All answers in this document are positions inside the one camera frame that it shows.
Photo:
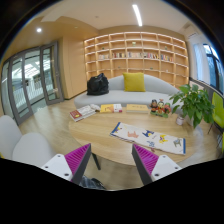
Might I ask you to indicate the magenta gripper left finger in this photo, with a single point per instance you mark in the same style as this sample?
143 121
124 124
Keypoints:
71 166

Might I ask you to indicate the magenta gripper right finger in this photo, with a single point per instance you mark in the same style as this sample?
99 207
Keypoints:
152 167

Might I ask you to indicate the white patterned towel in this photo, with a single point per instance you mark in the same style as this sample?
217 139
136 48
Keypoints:
155 140

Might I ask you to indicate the round wooden table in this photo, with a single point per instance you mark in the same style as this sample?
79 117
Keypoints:
96 130

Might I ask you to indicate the stack of books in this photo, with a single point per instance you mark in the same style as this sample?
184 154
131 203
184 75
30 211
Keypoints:
82 113

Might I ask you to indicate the white armchair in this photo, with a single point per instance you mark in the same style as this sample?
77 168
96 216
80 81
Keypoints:
31 148

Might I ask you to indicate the colourful toy figurines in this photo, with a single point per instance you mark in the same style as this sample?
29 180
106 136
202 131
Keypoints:
160 108

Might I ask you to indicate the tan flat book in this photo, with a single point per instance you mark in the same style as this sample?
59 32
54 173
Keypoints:
137 108

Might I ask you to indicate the yellow picture book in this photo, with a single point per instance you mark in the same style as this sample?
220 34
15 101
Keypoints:
110 108

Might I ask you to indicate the grey curved sofa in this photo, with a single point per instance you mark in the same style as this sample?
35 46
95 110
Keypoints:
155 89

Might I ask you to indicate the green potted plant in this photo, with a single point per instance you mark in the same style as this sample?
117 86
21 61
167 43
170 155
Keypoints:
194 103

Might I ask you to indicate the black backpack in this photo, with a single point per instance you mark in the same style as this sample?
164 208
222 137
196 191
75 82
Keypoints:
98 85

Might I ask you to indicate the yellow cushion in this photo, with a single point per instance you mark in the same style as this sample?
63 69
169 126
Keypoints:
134 82

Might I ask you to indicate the green chair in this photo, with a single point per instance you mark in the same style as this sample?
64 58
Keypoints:
218 112

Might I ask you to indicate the grey glass double door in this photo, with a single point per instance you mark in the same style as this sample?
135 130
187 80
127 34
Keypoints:
30 80

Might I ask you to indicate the ceiling strip light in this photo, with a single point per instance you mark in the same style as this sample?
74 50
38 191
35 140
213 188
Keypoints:
137 14

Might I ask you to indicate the wooden wall bookshelf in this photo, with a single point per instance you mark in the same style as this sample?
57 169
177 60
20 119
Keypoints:
158 55

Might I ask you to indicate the window with dark frame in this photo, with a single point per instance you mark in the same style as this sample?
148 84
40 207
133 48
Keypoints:
209 66

